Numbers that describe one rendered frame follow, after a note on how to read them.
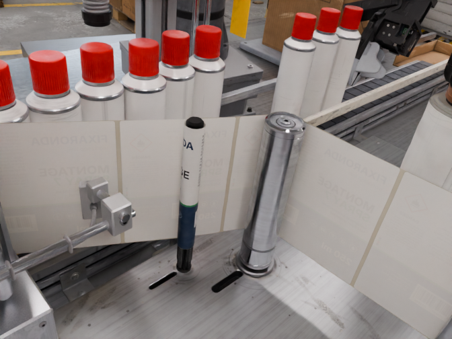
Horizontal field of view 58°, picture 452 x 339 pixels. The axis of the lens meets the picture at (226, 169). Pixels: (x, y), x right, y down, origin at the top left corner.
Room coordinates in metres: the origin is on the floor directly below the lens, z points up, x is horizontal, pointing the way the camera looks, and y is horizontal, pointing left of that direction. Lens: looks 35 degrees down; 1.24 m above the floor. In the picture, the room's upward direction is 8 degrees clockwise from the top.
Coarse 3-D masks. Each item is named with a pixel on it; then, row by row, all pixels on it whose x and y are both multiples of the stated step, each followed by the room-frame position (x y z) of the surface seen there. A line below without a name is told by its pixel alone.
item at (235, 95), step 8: (432, 32) 1.19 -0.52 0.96; (424, 40) 1.14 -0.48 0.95; (384, 48) 0.97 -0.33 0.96; (272, 80) 0.68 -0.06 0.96; (248, 88) 0.64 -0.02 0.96; (256, 88) 0.64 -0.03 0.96; (264, 88) 0.66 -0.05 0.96; (272, 88) 0.68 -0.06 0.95; (224, 96) 0.59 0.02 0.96; (232, 96) 0.60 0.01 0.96; (240, 96) 0.62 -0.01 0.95; (248, 96) 0.63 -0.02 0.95; (224, 104) 0.59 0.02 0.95
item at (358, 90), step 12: (396, 72) 1.06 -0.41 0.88; (408, 72) 1.08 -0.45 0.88; (360, 84) 0.94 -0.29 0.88; (372, 84) 0.95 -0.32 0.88; (384, 84) 0.96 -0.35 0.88; (420, 84) 1.00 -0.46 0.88; (348, 96) 0.86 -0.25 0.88; (384, 96) 0.89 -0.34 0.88; (360, 108) 0.80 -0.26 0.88; (336, 120) 0.73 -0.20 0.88
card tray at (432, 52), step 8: (416, 48) 1.37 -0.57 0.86; (424, 48) 1.43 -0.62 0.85; (432, 48) 1.48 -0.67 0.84; (440, 48) 1.48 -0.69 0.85; (448, 48) 1.46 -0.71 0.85; (400, 56) 1.29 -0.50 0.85; (416, 56) 1.38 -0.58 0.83; (424, 56) 1.40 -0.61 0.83; (432, 56) 1.41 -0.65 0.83; (440, 56) 1.42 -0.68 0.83; (448, 56) 1.44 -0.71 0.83; (400, 64) 1.28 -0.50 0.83
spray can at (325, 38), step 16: (320, 16) 0.71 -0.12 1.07; (336, 16) 0.70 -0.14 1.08; (320, 32) 0.70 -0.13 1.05; (320, 48) 0.69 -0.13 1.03; (336, 48) 0.71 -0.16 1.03; (320, 64) 0.69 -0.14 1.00; (320, 80) 0.69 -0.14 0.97; (304, 96) 0.69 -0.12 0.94; (320, 96) 0.70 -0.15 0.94; (304, 112) 0.69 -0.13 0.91
